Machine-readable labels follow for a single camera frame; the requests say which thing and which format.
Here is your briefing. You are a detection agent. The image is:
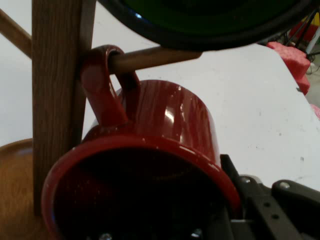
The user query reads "brown wooden mug tree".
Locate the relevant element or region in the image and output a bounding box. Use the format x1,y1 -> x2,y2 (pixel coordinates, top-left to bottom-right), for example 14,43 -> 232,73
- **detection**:
0,0 -> 203,240

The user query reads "red enamel mug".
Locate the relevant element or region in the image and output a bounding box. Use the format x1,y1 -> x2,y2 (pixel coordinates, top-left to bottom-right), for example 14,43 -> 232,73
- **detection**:
41,44 -> 242,240

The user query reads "green enamel mug white print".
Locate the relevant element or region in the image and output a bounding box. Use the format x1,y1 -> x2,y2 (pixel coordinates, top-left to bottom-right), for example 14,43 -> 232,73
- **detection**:
97,0 -> 320,51

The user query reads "large red foam block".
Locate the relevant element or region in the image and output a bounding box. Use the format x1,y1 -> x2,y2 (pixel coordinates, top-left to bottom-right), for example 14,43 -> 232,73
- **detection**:
266,41 -> 312,96

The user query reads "black camera tripod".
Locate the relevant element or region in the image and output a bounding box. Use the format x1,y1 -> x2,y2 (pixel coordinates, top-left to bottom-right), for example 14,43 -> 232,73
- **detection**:
284,8 -> 320,59

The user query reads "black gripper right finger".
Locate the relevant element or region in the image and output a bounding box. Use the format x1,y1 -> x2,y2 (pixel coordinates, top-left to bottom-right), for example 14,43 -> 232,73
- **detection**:
219,154 -> 320,240

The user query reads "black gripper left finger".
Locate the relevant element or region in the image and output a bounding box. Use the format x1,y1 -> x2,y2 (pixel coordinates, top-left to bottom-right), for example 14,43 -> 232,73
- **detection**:
191,206 -> 233,240

